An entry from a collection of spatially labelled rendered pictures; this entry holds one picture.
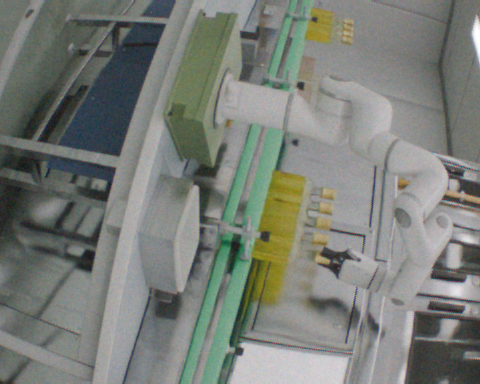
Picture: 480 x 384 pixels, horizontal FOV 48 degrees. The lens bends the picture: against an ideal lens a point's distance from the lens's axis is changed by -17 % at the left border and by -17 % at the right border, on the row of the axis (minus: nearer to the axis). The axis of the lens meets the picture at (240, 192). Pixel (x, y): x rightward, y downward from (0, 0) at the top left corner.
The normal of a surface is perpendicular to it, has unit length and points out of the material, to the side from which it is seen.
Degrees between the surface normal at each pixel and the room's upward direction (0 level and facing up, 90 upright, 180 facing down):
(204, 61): 90
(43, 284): 90
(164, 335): 90
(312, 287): 90
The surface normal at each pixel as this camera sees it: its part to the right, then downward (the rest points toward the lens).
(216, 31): -0.04, -0.28
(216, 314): 0.05, -0.65
